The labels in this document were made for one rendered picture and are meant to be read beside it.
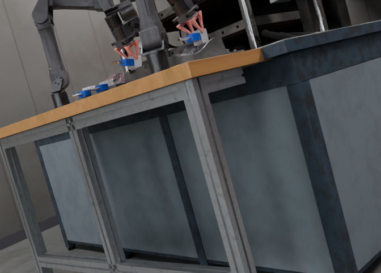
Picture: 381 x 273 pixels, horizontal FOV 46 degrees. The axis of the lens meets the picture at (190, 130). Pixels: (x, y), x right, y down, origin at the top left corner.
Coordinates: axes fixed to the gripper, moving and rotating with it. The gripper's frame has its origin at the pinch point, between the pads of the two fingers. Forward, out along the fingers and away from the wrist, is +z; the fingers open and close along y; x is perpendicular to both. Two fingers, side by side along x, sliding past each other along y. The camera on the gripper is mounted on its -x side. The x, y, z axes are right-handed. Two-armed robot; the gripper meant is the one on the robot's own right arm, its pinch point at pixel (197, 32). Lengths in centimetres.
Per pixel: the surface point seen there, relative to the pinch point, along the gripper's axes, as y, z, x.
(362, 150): -49, 53, 18
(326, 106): -49, 31, 22
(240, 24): 34, 24, -64
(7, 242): 230, 69, 59
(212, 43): 10.2, 10.8, -13.6
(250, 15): 21, 20, -60
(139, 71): 25.2, 0.3, 15.3
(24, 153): 233, 30, 2
